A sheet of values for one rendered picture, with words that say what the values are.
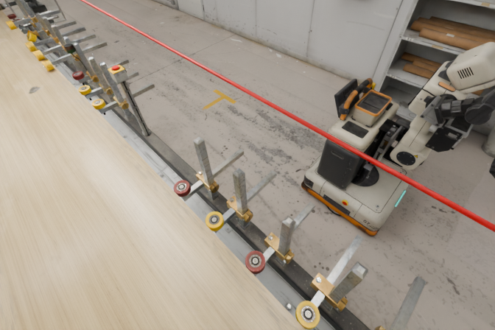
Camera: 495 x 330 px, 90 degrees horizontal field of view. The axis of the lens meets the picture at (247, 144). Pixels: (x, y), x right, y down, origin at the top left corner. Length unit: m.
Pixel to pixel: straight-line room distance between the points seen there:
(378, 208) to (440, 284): 0.63
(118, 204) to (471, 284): 2.29
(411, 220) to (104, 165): 2.25
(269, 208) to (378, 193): 0.85
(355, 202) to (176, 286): 1.38
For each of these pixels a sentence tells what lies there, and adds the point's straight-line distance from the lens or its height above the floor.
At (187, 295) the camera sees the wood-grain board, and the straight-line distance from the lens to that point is 1.08.
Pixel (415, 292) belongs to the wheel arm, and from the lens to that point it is 1.26.
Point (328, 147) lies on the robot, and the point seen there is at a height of 0.64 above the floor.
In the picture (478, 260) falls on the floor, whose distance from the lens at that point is 2.57.
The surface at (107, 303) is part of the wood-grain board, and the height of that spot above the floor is 0.90.
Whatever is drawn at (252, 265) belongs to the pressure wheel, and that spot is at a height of 0.91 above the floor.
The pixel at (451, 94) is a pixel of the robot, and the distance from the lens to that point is 1.48.
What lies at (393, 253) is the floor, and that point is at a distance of 2.27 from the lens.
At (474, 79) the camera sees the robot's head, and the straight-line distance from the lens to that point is 1.48.
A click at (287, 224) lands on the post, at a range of 0.91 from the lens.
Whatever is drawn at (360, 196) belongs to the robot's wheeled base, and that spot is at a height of 0.28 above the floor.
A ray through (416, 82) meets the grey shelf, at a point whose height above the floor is 0.52.
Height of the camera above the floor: 1.93
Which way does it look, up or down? 48 degrees down
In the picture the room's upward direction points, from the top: 3 degrees counter-clockwise
